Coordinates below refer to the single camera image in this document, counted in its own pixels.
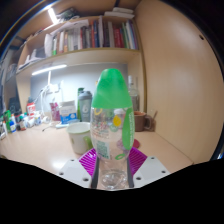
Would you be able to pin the small green bottle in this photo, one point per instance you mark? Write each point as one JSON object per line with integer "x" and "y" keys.
{"x": 8, "y": 118}

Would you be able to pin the pink packet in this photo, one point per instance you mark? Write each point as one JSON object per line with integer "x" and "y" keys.
{"x": 55, "y": 111}

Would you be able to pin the grey shaker bottle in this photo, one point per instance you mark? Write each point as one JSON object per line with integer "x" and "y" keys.
{"x": 85, "y": 108}

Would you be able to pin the white wall outlet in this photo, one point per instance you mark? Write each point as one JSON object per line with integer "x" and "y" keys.
{"x": 56, "y": 88}

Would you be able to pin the wooden shelf unit with books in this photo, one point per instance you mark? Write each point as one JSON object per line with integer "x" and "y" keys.
{"x": 100, "y": 55}

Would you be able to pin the red and white container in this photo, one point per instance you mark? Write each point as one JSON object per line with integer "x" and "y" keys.
{"x": 31, "y": 109}

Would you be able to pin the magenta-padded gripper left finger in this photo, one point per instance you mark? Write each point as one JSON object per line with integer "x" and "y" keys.
{"x": 75, "y": 170}

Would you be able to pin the blue and white box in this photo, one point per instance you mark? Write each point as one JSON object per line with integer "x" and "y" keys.
{"x": 68, "y": 113}

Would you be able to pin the light blue hairbrush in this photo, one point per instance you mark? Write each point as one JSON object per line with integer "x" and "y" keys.
{"x": 63, "y": 125}

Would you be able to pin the clear glass bottle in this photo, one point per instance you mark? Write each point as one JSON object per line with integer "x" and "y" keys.
{"x": 134, "y": 95}

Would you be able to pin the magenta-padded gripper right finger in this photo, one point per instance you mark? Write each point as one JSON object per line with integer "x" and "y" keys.
{"x": 151, "y": 168}

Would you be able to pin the clear bottle with green top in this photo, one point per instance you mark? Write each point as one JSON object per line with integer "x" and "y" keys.
{"x": 111, "y": 93}

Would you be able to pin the under-shelf light strip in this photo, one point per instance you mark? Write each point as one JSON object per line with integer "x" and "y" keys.
{"x": 49, "y": 69}

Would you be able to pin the ceiling light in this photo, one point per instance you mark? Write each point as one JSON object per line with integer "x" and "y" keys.
{"x": 52, "y": 15}

